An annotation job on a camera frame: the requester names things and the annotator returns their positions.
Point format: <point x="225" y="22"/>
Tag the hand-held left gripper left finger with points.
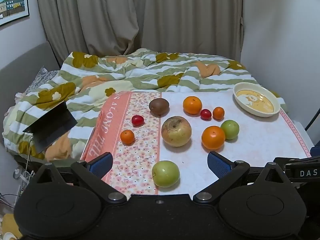
<point x="101" y="165"/>

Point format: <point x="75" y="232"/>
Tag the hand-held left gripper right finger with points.
<point x="218" y="165"/>

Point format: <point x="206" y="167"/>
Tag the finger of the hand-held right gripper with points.
<point x="295" y="160"/>

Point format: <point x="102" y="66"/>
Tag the large orange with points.
<point x="192" y="105"/>
<point x="213" y="137"/>

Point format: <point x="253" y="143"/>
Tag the green apple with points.
<point x="230" y="129"/>
<point x="165" y="173"/>

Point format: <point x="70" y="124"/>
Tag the small mandarin orange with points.
<point x="127" y="137"/>
<point x="218" y="113"/>

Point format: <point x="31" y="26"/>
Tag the red tomato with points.
<point x="205" y="114"/>
<point x="137" y="120"/>

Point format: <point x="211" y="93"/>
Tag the large yellow apple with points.
<point x="176" y="131"/>

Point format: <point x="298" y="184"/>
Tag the cream bowl with cartoon print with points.
<point x="256" y="102"/>

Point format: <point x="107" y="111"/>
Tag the dark blue object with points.
<point x="315" y="151"/>

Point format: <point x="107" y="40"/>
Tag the pink floral tablecloth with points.
<point x="250" y="142"/>

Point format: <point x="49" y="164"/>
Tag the black laptop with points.
<point x="52" y="126"/>

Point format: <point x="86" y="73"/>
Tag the brown kiwi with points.
<point x="159" y="106"/>

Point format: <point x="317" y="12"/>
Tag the grey patterned pillow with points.
<point x="40" y="78"/>

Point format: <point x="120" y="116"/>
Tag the green striped floral blanket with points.
<point x="150" y="70"/>

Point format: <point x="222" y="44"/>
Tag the grey padded headboard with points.
<point x="20" y="65"/>

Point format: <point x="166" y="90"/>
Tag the beige curtain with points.
<point x="140" y="17"/>

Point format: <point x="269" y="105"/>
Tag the framed wall picture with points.
<point x="12" y="2"/>

